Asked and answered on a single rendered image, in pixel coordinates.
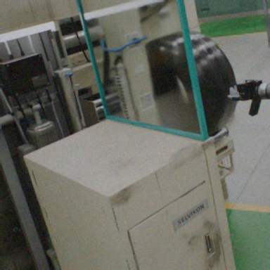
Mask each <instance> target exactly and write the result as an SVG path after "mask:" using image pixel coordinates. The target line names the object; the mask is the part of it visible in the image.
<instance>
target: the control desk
mask: <svg viewBox="0 0 270 270"><path fill-rule="evenodd" d="M24 159H25V162H26V165H27V168H28V172H29V175H30V178H31V180H32V184H33V186H34V189H35V192H36V194H37V197H38V202H39V206H40V208H41V211H42V214H43V215H44V219H45V222H46V225H47V227H48V230H49V235H50V237H51V241H52V243H53V246H54V249H55V251H56V254H57V257H58V260H59V262H60V267H61V270H236V265H235V262H234V257H233V250H232V246H231V239H230V238H229V236H230V234H229V223H228V219H227V216H226V208H225V204H224V197H223V193H222V189H221V179H220V174H219V168H218V163H217V156H216V153H215V149H214V141H213V138H212V137H210V136H209V139H208V140H206V141H201V140H198V139H192V138H190V137H186V136H181V135H178V134H172V133H166V132H163V131H158V130H154V129H149V128H145V127H140V126H137V125H133V124H128V123H123V122H117V121H113V120H106V121H105V122H99V123H98V124H95V125H93V126H91V127H89V128H87V129H85V130H82V131H80V132H77V133H75V134H72V135H71V136H68V137H66V138H64V139H62V140H60V141H56V142H54V143H52V144H50V145H48V146H45V147H44V148H41V149H39V150H36V151H34V152H31V153H29V154H27V155H25V156H24Z"/></svg>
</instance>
